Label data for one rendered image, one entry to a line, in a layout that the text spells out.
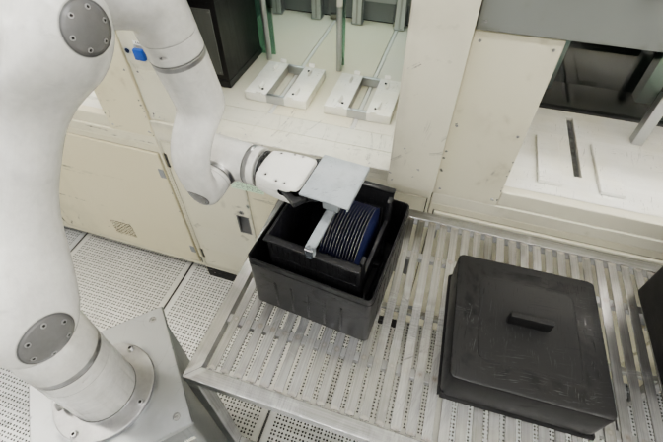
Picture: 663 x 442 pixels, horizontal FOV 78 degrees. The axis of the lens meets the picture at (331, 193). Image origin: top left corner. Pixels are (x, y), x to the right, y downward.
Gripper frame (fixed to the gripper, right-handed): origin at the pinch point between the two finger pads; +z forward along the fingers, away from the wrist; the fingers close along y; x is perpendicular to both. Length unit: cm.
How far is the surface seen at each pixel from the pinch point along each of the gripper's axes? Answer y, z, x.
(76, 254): -7, -136, -106
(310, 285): 13.8, 0.9, -14.2
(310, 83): -56, -32, -16
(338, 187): 1.7, 1.9, 2.7
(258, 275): 13.7, -11.5, -18.3
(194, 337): 6, -59, -106
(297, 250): 11.5, -2.6, -7.1
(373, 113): -47, -7, -15
